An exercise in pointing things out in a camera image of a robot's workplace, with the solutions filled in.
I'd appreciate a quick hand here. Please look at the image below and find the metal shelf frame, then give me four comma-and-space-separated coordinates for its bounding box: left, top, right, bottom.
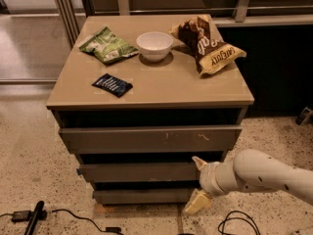
55, 0, 313, 43

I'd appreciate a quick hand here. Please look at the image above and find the grey top drawer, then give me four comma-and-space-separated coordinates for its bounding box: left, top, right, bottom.
60, 125, 242, 154

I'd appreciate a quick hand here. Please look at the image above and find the black cable left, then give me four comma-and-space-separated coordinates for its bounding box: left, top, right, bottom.
50, 209, 125, 235

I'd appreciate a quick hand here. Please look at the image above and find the black looped cable right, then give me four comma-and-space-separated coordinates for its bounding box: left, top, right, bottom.
217, 210, 261, 235

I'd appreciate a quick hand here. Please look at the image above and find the dark object at right edge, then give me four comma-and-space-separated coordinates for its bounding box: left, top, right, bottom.
295, 107, 312, 125

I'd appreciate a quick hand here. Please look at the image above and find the brown yellow chip bag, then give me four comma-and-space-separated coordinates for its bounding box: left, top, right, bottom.
170, 15, 246, 77

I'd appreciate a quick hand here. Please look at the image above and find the green snack bag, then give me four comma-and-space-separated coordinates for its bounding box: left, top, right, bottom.
79, 26, 139, 66

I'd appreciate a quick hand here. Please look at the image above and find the dark blue snack packet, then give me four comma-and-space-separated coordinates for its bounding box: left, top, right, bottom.
92, 73, 133, 98

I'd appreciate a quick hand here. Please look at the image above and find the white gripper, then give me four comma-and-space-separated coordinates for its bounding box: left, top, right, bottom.
183, 156, 240, 214

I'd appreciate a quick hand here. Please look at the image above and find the black power adapter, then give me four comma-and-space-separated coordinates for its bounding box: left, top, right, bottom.
11, 211, 31, 222

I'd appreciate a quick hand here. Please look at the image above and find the grey three-drawer cabinet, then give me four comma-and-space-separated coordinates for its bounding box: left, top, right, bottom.
45, 14, 255, 206

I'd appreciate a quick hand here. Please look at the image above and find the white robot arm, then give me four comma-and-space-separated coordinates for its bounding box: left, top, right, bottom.
184, 149, 313, 214

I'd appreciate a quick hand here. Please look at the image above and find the white bowl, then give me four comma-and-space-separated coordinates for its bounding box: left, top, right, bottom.
136, 31, 173, 62

